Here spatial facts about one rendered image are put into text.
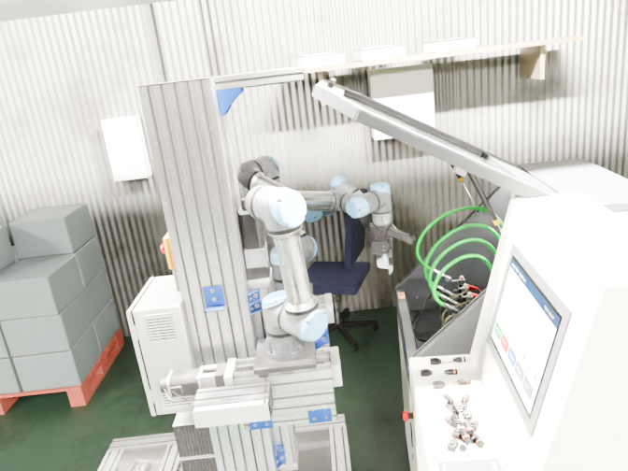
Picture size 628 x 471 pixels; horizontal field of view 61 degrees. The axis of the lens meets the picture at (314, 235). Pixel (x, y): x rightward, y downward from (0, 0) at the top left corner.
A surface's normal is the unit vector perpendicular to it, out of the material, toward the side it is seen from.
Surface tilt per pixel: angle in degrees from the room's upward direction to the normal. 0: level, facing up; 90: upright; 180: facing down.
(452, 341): 90
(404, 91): 90
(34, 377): 90
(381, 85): 90
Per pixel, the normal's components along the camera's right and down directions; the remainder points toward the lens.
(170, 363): 0.02, 0.31
